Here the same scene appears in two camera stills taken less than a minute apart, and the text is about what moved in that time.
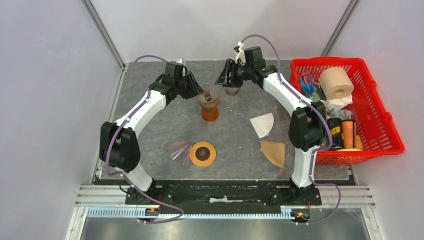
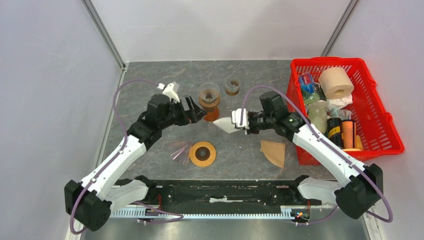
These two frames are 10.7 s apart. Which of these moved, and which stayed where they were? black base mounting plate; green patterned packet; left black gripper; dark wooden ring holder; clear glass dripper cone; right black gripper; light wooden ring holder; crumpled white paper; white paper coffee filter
Moved: white paper coffee filter; left black gripper; right black gripper
Stayed: light wooden ring holder; green patterned packet; dark wooden ring holder; black base mounting plate; crumpled white paper; clear glass dripper cone
